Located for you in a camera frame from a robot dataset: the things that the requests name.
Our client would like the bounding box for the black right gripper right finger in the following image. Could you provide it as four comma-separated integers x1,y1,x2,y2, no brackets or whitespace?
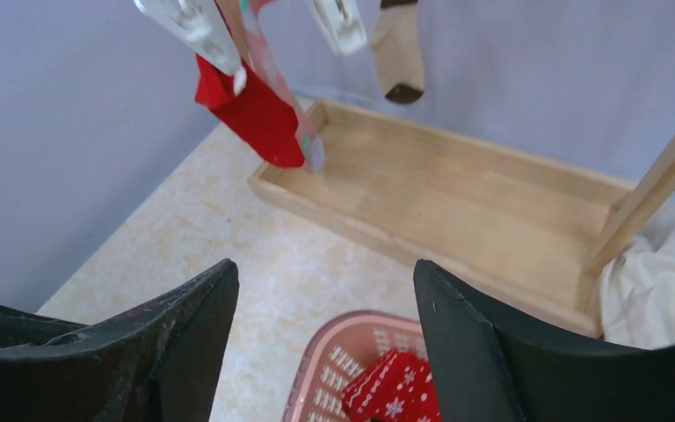
413,260,675,421

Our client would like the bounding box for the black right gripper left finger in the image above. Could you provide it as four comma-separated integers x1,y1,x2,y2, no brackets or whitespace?
0,259,239,421

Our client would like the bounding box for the red patterned sock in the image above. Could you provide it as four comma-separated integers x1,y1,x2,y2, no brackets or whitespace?
340,349,442,422

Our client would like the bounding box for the pink plastic laundry basket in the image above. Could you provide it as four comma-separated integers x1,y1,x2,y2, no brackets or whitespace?
282,310,427,422

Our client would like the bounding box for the red plain sock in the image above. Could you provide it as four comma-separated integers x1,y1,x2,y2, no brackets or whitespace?
195,55,305,168

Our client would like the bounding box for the white plastic clip hanger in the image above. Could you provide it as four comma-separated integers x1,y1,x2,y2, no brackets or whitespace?
134,1,367,95

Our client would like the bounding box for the beige crumpled cloth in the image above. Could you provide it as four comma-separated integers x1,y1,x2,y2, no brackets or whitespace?
599,206,675,349

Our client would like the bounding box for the pink sock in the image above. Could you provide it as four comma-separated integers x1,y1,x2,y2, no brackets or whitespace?
239,0,325,171

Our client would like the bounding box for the beige brown sock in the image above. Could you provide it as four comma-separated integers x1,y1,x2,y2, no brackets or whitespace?
369,0,425,105

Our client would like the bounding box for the wooden drying rack frame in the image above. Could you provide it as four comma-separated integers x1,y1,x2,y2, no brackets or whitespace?
249,100,675,338

